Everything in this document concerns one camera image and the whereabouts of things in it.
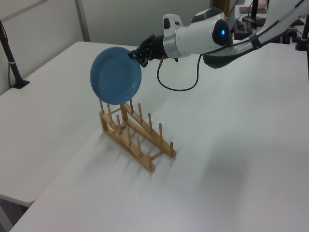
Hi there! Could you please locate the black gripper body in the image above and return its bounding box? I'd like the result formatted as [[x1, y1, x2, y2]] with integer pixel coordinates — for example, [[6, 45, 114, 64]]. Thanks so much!
[[140, 35, 165, 62]]

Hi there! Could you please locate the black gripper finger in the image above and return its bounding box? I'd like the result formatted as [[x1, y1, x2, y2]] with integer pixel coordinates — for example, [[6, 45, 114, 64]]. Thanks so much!
[[136, 52, 153, 68], [127, 34, 155, 60]]

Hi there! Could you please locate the blue round plate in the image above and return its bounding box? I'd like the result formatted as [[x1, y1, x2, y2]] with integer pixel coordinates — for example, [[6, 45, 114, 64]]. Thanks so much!
[[89, 46, 143, 106]]

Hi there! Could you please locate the wooden plate rack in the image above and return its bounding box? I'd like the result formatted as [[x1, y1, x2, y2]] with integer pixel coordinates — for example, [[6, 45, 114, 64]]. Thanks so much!
[[98, 98, 177, 173]]

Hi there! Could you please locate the black electronics box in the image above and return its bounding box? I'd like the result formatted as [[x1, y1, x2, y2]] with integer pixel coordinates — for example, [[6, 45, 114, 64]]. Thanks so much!
[[234, 20, 253, 41]]

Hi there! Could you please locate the black stand with round base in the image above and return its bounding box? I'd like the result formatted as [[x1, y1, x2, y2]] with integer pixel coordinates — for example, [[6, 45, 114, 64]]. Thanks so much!
[[242, 0, 266, 28]]

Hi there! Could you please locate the black clamped pole stand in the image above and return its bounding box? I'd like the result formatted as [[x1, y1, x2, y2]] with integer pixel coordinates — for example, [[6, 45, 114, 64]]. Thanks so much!
[[0, 18, 31, 89]]

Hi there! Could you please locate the black clamp stand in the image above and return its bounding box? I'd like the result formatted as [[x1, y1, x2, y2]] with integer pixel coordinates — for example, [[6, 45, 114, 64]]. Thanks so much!
[[295, 18, 309, 51]]

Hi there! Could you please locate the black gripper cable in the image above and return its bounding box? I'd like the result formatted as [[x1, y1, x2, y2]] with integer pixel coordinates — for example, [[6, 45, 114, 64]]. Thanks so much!
[[157, 0, 305, 92]]

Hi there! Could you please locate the grey upright partition post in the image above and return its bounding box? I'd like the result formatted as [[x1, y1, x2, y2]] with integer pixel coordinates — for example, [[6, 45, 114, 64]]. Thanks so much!
[[74, 0, 91, 43]]

